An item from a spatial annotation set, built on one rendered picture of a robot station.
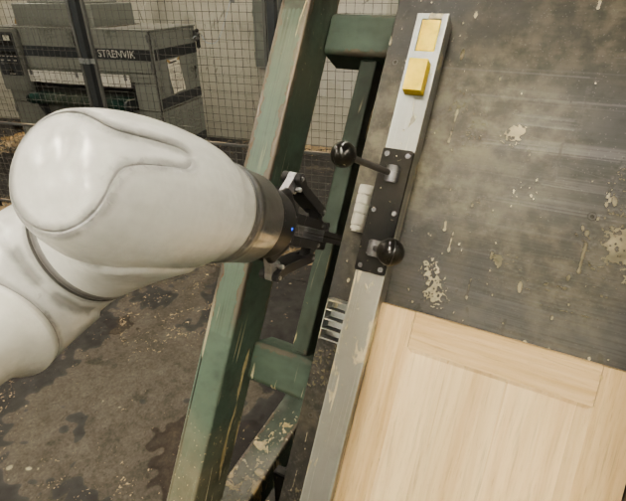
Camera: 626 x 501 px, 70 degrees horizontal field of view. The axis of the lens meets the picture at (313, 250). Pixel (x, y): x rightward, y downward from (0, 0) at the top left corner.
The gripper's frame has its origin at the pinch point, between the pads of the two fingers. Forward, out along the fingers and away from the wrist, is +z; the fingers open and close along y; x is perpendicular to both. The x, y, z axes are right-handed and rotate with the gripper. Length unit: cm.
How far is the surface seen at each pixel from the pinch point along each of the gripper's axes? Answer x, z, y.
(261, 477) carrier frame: -15, 34, 57
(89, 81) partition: -269, 166, -68
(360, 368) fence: 6.7, 11.7, 19.2
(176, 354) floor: -128, 144, 83
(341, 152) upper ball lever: -0.2, -0.2, -11.9
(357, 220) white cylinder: 0.1, 12.7, -3.9
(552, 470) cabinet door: 36.1, 14.1, 24.4
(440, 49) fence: 7.1, 11.8, -32.4
